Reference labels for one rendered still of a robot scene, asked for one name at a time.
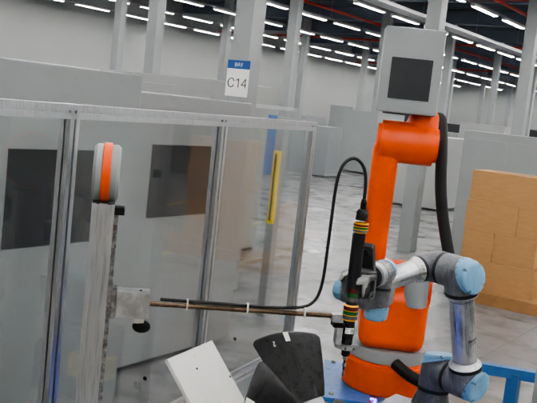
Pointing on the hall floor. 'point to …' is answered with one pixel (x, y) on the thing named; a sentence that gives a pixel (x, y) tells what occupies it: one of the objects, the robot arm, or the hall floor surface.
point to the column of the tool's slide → (95, 301)
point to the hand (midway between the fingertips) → (350, 278)
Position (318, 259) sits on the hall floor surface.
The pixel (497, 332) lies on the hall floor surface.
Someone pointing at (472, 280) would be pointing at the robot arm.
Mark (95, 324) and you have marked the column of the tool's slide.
